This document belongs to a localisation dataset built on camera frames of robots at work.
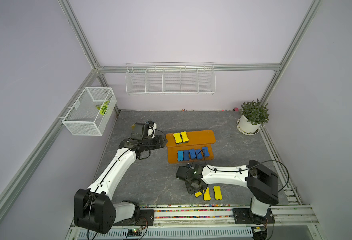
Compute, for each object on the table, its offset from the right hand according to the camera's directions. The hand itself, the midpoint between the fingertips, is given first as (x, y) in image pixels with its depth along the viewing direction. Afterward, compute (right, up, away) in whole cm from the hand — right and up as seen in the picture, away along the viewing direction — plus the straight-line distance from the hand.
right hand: (192, 188), depth 82 cm
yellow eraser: (+14, -2, -2) cm, 14 cm away
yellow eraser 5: (-8, +28, +3) cm, 29 cm away
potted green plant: (+38, +41, +9) cm, 57 cm away
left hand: (-16, +26, -2) cm, 30 cm away
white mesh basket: (-57, +42, +1) cm, 71 cm away
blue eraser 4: (+5, +16, +10) cm, 19 cm away
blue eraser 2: (-3, +16, +11) cm, 19 cm away
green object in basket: (-49, +45, -1) cm, 67 cm away
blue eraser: (-7, +16, +11) cm, 20 cm away
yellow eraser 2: (+8, -2, -4) cm, 9 cm away
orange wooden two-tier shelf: (+3, +27, +4) cm, 27 cm away
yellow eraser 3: (+2, -2, -4) cm, 5 cm away
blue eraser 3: (+1, +17, +11) cm, 20 cm away
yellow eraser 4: (-4, +28, +4) cm, 29 cm away
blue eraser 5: (+10, +17, +19) cm, 27 cm away
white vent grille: (+24, -17, -12) cm, 32 cm away
